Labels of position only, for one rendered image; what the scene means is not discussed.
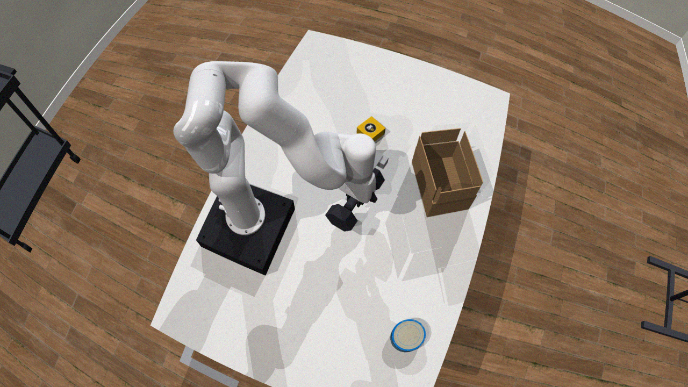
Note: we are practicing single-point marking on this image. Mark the open brown cardboard box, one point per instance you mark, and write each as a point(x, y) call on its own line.
point(440, 168)

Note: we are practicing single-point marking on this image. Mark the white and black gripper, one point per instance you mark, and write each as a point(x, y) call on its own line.
point(362, 192)

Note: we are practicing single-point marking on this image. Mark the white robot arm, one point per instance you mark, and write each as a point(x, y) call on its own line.
point(222, 153)

